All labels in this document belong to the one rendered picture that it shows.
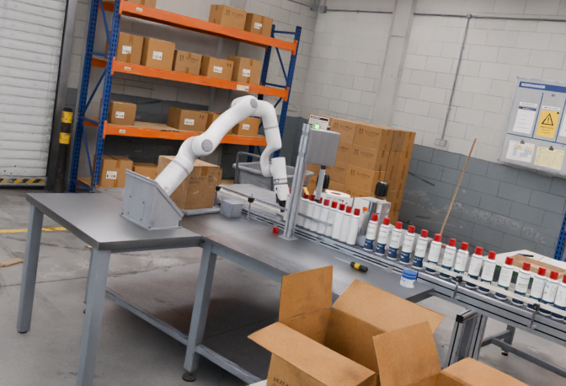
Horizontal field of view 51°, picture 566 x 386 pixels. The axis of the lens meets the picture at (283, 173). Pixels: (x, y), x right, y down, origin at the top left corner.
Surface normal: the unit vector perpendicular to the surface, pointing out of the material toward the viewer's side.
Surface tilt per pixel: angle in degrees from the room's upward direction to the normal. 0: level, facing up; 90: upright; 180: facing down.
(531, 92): 90
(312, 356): 10
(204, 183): 90
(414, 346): 60
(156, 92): 90
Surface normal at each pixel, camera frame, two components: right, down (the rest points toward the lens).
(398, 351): 0.69, -0.27
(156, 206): 0.72, 0.23
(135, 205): -0.67, -0.01
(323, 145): 0.26, 0.19
